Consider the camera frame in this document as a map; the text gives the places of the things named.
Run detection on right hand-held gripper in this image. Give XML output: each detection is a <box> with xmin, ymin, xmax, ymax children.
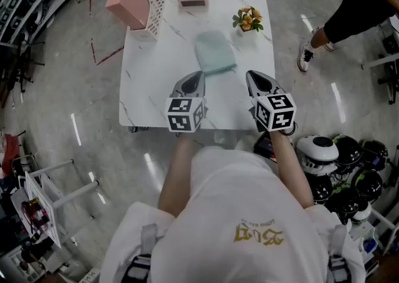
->
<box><xmin>245</xmin><ymin>70</ymin><xmax>297</xmax><ymax>133</ymax></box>

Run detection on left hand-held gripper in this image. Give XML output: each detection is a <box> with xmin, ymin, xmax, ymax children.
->
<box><xmin>165</xmin><ymin>70</ymin><xmax>208</xmax><ymax>134</ymax></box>

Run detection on light teal fabric pouch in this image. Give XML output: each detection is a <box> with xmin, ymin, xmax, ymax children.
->
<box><xmin>195</xmin><ymin>30</ymin><xmax>238</xmax><ymax>75</ymax></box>

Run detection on person's right forearm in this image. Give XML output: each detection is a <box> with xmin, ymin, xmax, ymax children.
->
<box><xmin>267</xmin><ymin>128</ymin><xmax>314</xmax><ymax>209</ymax></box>

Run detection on person's left forearm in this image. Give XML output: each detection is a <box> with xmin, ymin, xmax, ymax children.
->
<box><xmin>157</xmin><ymin>132</ymin><xmax>201</xmax><ymax>218</ymax></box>

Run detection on black box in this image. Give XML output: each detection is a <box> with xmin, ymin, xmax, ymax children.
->
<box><xmin>253</xmin><ymin>135</ymin><xmax>279</xmax><ymax>163</ymax></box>

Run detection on white helmet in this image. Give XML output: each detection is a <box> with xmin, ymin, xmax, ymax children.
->
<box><xmin>295</xmin><ymin>135</ymin><xmax>340</xmax><ymax>177</ymax></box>

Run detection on potted orange flowers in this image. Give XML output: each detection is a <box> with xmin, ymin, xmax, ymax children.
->
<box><xmin>231</xmin><ymin>6</ymin><xmax>265</xmax><ymax>37</ymax></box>

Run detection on person's white t-shirt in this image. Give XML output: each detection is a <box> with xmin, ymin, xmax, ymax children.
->
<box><xmin>99</xmin><ymin>145</ymin><xmax>366</xmax><ymax>283</ymax></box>

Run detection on pile of black helmets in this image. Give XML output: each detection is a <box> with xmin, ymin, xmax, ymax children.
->
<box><xmin>307</xmin><ymin>134</ymin><xmax>390</xmax><ymax>225</ymax></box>

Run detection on small pink box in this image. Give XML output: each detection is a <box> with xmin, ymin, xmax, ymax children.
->
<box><xmin>177</xmin><ymin>0</ymin><xmax>209</xmax><ymax>12</ymax></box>

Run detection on white side table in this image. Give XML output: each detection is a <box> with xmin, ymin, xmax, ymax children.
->
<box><xmin>10</xmin><ymin>158</ymin><xmax>100</xmax><ymax>249</ymax></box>

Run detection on black chair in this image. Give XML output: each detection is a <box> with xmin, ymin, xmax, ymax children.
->
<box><xmin>0</xmin><ymin>32</ymin><xmax>46</xmax><ymax>94</ymax></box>

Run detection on red tool clutter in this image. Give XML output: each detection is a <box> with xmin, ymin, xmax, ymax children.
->
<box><xmin>20</xmin><ymin>196</ymin><xmax>51</xmax><ymax>233</ymax></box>

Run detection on white desk frame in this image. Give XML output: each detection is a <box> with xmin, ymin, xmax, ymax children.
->
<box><xmin>360</xmin><ymin>13</ymin><xmax>399</xmax><ymax>105</ymax></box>

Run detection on grey backpack strap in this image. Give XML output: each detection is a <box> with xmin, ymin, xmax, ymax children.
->
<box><xmin>326</xmin><ymin>224</ymin><xmax>353</xmax><ymax>283</ymax></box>
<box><xmin>123</xmin><ymin>223</ymin><xmax>160</xmax><ymax>283</ymax></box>

